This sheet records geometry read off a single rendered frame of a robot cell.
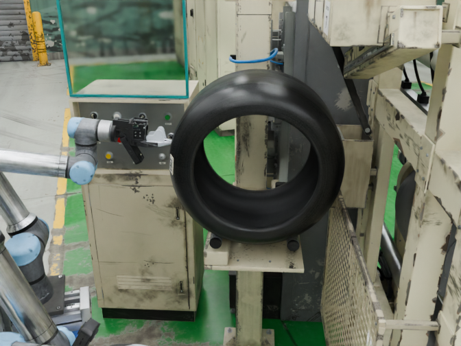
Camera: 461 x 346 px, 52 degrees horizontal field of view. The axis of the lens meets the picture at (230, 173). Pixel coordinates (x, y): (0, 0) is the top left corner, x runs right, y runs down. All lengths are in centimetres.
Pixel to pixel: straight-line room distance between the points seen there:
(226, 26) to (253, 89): 376
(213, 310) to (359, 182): 128
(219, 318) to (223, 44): 324
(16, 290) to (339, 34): 98
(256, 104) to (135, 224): 119
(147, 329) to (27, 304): 159
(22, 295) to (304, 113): 93
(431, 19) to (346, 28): 19
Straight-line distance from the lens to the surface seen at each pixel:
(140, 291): 270
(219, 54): 526
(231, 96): 150
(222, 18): 522
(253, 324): 245
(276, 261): 183
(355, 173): 197
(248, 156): 198
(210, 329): 274
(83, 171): 161
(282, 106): 149
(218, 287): 302
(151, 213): 241
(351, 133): 210
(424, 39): 119
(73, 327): 194
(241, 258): 184
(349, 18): 125
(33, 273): 182
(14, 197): 188
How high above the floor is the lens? 183
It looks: 24 degrees down
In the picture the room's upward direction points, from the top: straight up
